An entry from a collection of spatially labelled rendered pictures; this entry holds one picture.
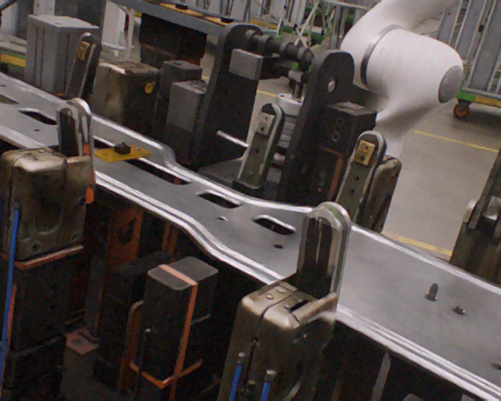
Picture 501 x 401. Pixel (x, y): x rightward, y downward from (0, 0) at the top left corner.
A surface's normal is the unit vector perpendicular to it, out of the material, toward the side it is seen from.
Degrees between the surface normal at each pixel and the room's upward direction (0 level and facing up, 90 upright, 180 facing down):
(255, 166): 78
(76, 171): 90
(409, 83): 87
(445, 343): 0
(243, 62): 90
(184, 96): 90
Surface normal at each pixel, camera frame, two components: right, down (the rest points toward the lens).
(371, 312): 0.19, -0.92
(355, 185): -0.53, -0.01
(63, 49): 0.79, 0.36
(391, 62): -0.69, -0.04
